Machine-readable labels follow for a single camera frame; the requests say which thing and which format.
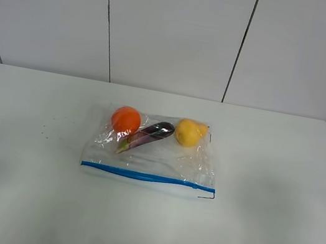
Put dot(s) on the clear zip file bag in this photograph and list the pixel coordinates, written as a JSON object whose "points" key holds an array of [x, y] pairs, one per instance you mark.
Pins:
{"points": [[160, 162]]}

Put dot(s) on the purple eggplant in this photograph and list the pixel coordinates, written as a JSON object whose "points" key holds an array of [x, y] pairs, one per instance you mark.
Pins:
{"points": [[149, 134]]}

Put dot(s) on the orange fruit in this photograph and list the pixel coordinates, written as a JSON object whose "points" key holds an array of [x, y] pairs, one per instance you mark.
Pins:
{"points": [[126, 119]]}

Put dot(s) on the thin black wire hook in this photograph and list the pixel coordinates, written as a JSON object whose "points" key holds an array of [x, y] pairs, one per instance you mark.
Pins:
{"points": [[209, 196]]}

